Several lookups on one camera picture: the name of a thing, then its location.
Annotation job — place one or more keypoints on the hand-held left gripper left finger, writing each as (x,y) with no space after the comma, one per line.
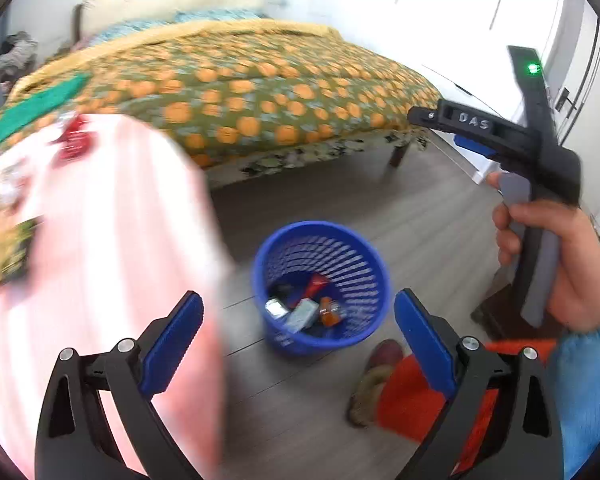
(172,347)

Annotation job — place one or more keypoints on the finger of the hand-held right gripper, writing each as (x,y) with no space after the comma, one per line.
(422,116)
(475,145)

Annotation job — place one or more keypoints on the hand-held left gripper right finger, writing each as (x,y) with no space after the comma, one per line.
(425,345)

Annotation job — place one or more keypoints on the silver foil packet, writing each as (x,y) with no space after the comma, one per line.
(275,308)

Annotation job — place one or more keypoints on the red plastic wrapper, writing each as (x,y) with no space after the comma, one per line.
(315,286)

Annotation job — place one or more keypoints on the white milk carton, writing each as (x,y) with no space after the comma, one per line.
(302,315)

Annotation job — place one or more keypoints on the blue plastic wastebasket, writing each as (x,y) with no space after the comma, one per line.
(280,250)

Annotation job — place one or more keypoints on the person's right forearm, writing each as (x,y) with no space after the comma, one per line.
(590,400)

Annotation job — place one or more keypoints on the person's right hand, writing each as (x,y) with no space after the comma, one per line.
(585,270)

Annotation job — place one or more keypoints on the dark wooden bed leg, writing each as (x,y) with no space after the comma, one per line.
(400,155)

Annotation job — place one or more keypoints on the person's orange fleece pants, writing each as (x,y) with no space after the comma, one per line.
(405,402)

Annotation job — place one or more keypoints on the maroon fur-lined shoe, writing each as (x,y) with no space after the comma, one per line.
(375,385)

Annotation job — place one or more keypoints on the dark brown wooden cabinet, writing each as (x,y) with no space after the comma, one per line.
(500,317)

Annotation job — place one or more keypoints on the white room door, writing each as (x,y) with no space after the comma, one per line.
(587,85)

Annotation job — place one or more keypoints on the leaf print bed skirt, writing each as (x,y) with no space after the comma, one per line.
(305,156)

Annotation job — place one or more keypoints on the bed with orange-flower quilt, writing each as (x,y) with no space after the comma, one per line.
(260,90)

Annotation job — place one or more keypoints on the yellow blanket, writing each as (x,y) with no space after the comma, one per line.
(220,27)

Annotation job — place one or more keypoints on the blue patterned pillow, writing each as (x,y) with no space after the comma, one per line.
(220,14)
(130,27)

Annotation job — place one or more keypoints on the cream padded headboard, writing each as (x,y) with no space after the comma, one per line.
(180,2)

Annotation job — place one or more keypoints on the green folded cloth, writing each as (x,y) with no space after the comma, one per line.
(25,110)

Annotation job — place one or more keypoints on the pile of clothes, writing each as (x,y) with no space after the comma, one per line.
(15,57)

